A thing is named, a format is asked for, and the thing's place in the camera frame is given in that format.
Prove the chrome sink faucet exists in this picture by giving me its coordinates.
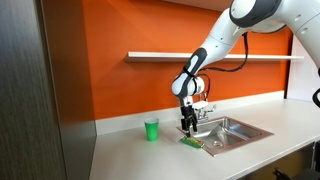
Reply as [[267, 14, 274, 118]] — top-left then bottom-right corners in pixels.
[[195, 92, 218, 123]]

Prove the white overhead shelf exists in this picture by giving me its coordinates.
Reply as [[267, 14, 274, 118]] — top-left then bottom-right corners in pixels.
[[163, 0, 234, 13]]

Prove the white wall shelf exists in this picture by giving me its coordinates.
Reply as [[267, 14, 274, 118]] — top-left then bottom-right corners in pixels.
[[124, 51, 305, 64]]

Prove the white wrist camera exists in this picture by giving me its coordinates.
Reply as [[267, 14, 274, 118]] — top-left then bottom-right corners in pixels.
[[192, 100, 210, 111]]

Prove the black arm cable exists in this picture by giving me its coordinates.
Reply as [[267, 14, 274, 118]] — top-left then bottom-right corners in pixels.
[[195, 31, 250, 102]]

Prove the black chair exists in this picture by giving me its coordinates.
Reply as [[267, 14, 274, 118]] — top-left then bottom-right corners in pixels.
[[272, 167, 320, 180]]

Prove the stainless steel sink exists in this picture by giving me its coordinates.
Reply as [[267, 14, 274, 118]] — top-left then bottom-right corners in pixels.
[[176, 115, 274, 158]]

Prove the dark wood cabinet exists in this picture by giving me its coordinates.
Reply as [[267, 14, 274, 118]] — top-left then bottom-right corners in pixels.
[[0, 0, 98, 180]]

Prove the green plastic cup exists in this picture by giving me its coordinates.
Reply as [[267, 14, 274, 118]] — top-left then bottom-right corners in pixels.
[[144, 117, 160, 142]]

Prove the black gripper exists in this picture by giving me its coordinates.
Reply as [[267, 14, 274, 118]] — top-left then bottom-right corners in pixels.
[[179, 103, 199, 139]]

